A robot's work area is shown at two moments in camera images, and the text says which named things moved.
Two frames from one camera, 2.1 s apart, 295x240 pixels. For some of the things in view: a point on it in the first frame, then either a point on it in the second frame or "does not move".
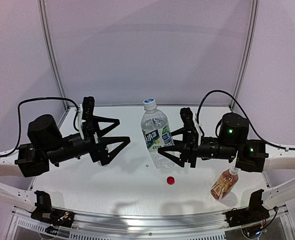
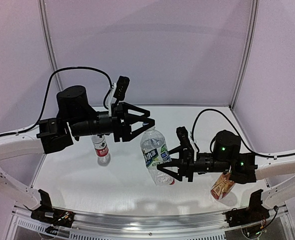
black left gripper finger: (99, 133) to (130, 117)
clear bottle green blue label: (157, 132) to (155, 152)
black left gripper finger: (106, 157) to (147, 123)
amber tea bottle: (225, 184) does not move
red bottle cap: (170, 180) does not move
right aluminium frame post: (254, 6) does not move
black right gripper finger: (183, 149) to (177, 163)
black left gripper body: (94, 139) to (120, 122)
